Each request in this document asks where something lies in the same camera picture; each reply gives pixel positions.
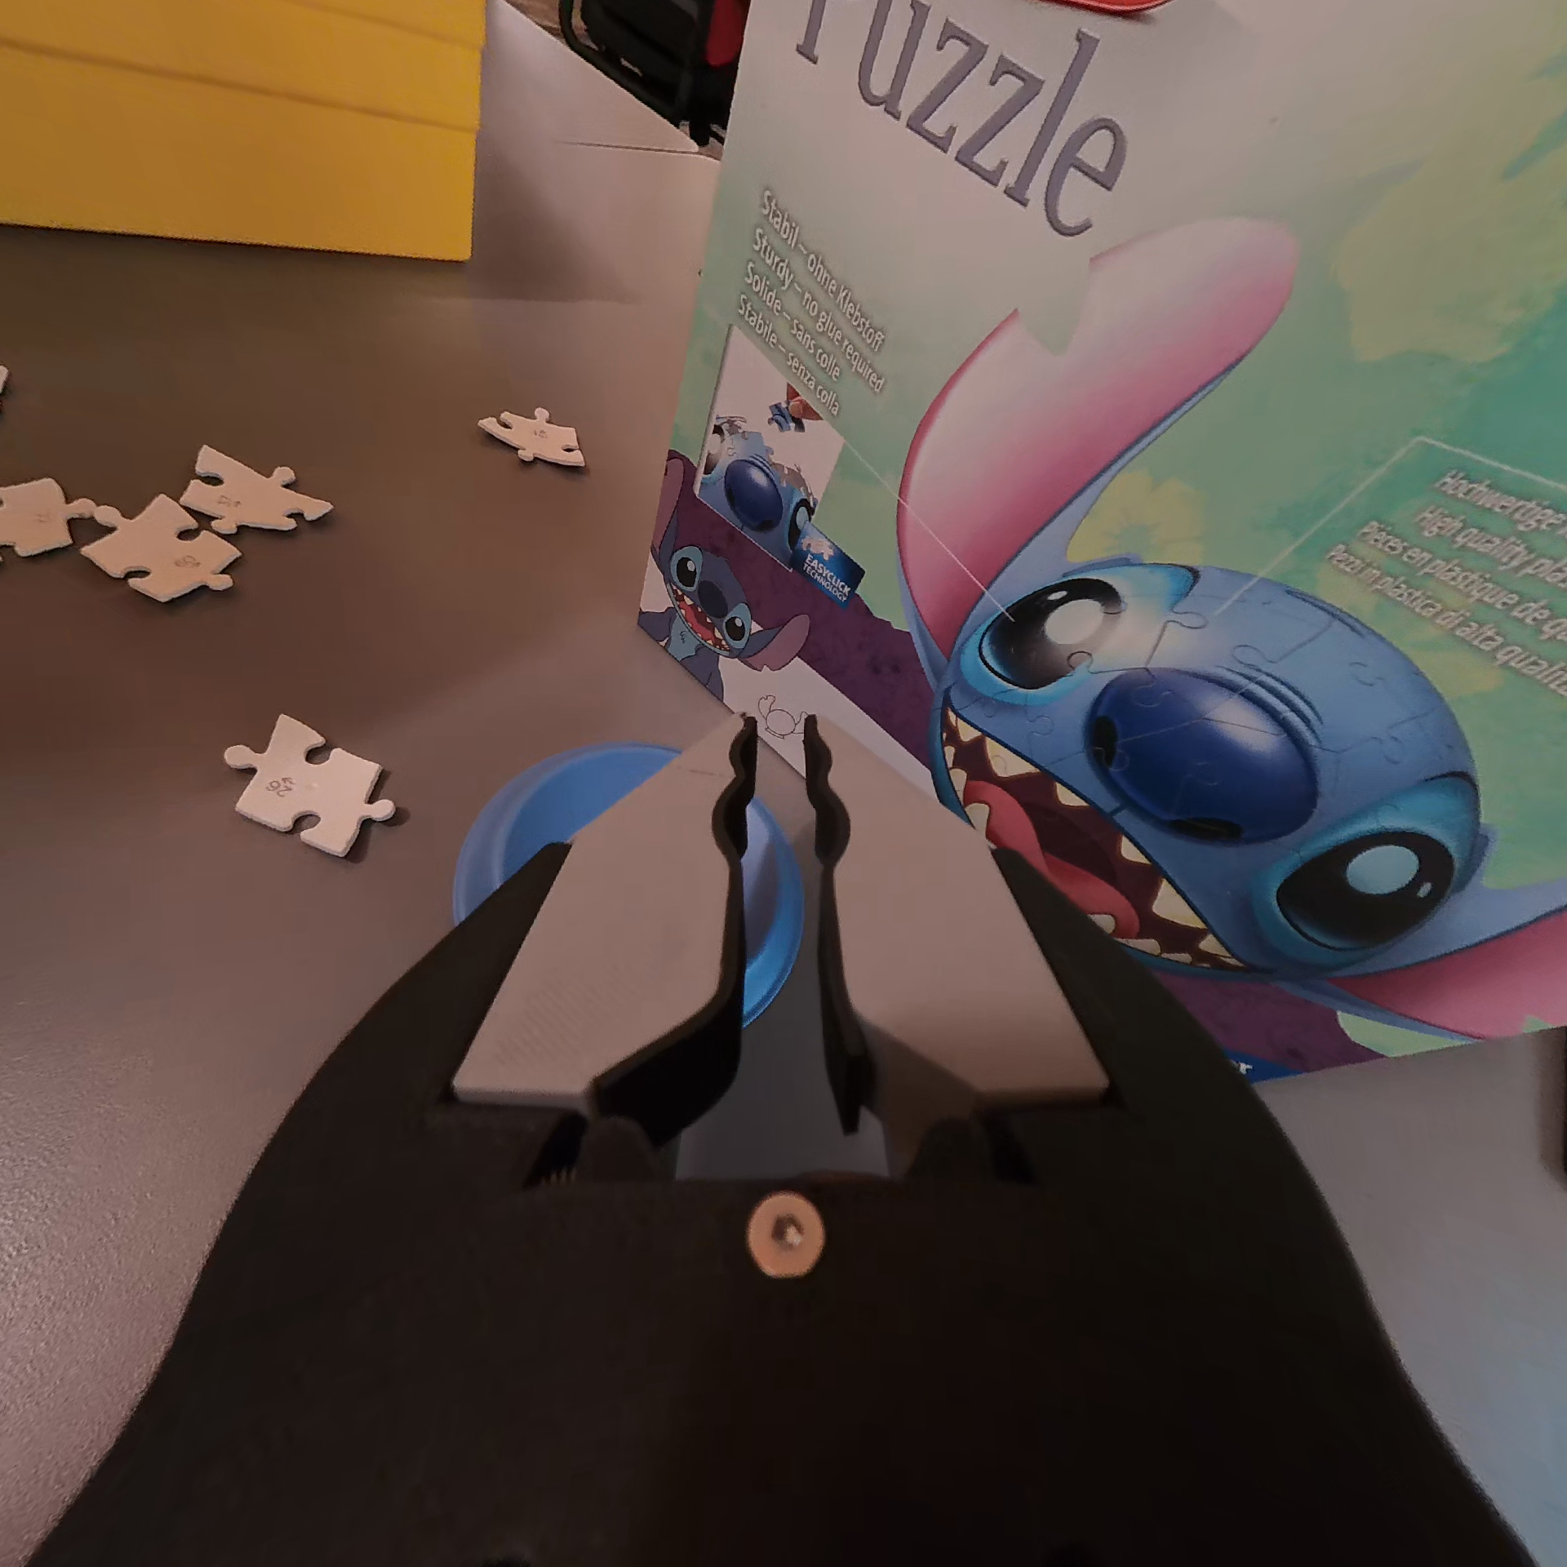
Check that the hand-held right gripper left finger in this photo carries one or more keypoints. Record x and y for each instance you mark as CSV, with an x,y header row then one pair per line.
x,y
582,967

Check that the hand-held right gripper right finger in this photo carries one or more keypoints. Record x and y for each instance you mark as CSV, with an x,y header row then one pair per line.
x,y
962,980

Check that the yellow plastic bin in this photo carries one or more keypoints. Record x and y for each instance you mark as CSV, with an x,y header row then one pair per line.
x,y
246,135

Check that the colourful cardboard puzzle box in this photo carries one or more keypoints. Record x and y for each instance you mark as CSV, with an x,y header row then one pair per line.
x,y
1163,368

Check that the blue round plastic stand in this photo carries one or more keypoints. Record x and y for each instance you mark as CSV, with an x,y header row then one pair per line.
x,y
515,833

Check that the white jigsaw piece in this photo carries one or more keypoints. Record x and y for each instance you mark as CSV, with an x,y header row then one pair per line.
x,y
159,551
252,492
37,515
536,438
306,788

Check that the black and red office chair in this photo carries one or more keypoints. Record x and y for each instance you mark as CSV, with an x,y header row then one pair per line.
x,y
613,50

